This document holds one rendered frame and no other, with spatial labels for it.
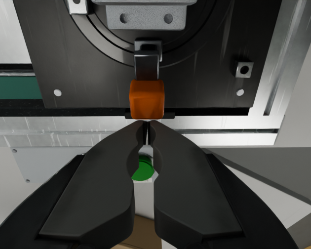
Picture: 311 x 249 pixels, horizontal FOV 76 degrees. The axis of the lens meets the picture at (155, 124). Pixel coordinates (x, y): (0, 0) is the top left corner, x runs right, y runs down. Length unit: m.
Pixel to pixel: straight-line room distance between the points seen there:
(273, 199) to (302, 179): 1.52
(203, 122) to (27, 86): 0.22
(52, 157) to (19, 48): 0.14
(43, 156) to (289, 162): 1.77
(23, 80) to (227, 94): 0.24
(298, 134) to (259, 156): 1.27
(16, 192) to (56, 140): 0.30
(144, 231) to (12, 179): 0.32
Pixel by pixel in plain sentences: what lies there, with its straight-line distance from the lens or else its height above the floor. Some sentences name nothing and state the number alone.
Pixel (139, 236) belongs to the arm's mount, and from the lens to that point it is 0.52.
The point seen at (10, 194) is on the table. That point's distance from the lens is 0.59.
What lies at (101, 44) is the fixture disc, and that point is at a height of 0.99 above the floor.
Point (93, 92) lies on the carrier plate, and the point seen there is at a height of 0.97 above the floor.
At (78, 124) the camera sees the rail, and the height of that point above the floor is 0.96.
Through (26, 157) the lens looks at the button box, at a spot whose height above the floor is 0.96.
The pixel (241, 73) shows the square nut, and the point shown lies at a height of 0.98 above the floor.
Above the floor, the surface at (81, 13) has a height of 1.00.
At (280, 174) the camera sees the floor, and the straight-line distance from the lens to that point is 1.95.
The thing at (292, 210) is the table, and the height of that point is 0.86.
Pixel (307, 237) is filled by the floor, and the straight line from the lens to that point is 2.87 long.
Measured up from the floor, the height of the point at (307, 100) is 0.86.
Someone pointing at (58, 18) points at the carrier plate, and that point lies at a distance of 0.22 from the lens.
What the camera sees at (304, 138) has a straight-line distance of 0.49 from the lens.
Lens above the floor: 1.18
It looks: 60 degrees down
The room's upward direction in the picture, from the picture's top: 178 degrees clockwise
